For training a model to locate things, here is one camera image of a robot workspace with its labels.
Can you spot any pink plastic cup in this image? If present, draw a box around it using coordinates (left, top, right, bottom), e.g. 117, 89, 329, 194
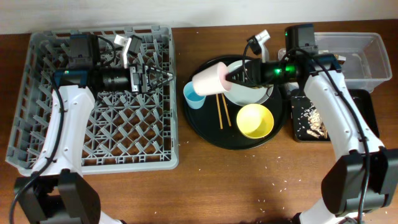
192, 62, 232, 96

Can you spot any clear plastic waste bin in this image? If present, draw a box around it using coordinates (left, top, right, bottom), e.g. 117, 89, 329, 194
305, 32, 392, 92

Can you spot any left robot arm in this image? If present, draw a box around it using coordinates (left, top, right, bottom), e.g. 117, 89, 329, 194
9, 34, 175, 223

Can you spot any round black serving tray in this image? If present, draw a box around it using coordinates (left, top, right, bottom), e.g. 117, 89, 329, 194
182, 55, 289, 151

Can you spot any grey round plate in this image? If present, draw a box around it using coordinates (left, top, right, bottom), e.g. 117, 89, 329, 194
222, 59, 274, 107

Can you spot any gold snack wrapper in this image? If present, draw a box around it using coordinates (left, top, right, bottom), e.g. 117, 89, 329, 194
318, 50, 346, 63

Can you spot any black rectangular waste tray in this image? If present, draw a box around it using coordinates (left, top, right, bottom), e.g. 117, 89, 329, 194
290, 90, 379, 142

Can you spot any yellow plastic bowl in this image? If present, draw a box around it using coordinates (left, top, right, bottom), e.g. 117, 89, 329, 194
236, 104, 274, 139

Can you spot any grey plastic dishwasher rack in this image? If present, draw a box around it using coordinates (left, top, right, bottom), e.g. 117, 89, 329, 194
6, 26, 178, 175

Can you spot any peanut shells and rice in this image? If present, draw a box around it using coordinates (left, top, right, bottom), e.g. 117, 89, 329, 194
298, 104, 328, 139

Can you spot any wooden chopstick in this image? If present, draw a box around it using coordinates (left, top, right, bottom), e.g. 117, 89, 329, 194
221, 93, 232, 127
216, 94, 223, 129

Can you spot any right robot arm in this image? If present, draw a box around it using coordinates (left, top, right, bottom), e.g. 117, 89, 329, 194
226, 24, 397, 224

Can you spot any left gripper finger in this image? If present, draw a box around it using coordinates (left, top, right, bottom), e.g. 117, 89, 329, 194
144, 65, 174, 78
146, 74, 174, 93

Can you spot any blue plastic cup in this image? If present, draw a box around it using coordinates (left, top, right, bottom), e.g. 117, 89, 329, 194
183, 82, 206, 110

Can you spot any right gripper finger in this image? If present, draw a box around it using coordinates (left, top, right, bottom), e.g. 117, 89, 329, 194
228, 77, 249, 87
226, 67, 248, 80

